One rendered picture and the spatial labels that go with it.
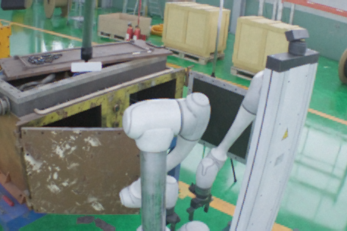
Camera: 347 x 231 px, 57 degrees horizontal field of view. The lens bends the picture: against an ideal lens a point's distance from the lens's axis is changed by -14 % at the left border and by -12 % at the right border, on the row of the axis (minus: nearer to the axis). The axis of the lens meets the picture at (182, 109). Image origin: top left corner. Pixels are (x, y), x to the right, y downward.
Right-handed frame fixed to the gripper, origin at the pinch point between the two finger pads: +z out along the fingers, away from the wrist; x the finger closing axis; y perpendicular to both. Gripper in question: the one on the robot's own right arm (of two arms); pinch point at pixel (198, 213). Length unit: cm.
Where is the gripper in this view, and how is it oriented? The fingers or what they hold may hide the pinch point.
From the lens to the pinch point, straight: 214.7
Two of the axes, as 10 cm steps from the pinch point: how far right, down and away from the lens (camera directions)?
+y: 7.0, 3.5, -6.2
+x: 7.1, -2.2, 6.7
